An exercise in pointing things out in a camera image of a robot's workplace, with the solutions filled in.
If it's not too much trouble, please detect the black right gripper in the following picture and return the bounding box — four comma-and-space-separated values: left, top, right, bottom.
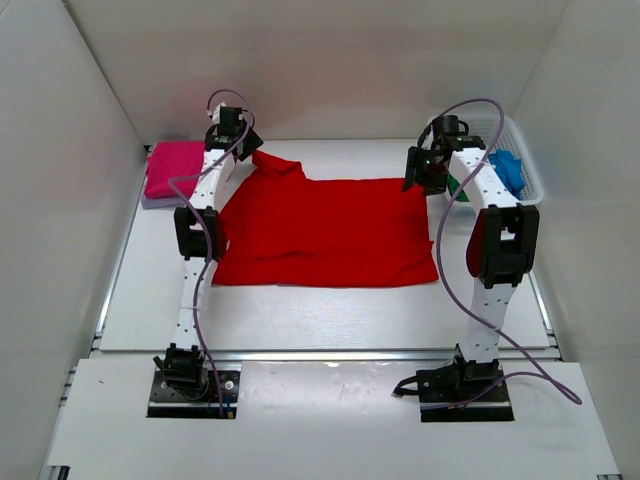
402, 148, 446, 198

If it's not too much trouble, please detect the red t-shirt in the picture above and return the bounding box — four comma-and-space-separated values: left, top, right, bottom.
213, 151, 439, 288

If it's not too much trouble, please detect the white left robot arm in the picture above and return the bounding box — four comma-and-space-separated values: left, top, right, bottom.
154, 103, 262, 402

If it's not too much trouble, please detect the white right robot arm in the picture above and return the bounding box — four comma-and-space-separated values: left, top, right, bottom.
402, 115, 539, 401

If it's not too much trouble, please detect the crumpled green t-shirt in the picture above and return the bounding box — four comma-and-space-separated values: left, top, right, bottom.
447, 172, 471, 202

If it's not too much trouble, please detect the folded pink t-shirt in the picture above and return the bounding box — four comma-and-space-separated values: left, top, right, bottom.
144, 141, 204, 200

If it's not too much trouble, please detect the crumpled blue t-shirt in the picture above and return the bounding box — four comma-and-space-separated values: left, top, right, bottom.
489, 149, 525, 199

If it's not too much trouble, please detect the white plastic mesh basket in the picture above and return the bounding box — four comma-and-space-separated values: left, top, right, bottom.
460, 112, 544, 205

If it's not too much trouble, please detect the folded lavender t-shirt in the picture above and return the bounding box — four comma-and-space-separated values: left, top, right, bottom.
140, 193, 185, 210

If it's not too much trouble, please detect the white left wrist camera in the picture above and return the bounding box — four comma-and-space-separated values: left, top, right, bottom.
207, 105, 221, 124

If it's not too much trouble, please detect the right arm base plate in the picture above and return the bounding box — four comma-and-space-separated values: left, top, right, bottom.
392, 366, 515, 423

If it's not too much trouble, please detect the aluminium table edge rail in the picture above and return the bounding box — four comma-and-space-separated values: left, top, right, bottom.
89, 347, 561, 362

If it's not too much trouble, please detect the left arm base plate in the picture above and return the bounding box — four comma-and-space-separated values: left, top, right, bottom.
147, 365, 241, 420

